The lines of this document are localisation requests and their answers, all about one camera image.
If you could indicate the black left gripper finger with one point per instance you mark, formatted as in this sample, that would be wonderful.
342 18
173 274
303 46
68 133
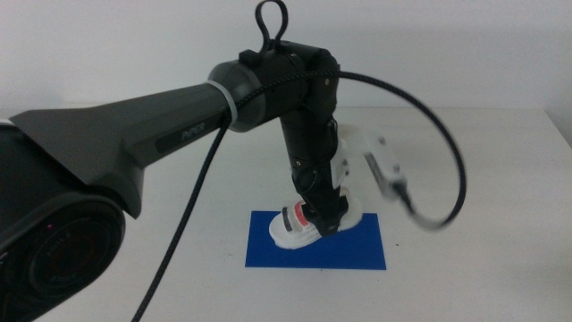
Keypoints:
328 223
344 208

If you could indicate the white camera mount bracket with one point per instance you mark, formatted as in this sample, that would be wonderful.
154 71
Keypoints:
355 136

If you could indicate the blue rectangular mat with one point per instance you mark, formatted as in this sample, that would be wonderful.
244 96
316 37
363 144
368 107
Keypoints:
353 250

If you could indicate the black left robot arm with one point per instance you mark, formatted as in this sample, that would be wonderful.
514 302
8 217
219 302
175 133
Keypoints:
134 134

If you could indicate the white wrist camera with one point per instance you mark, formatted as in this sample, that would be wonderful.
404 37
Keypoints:
384 166

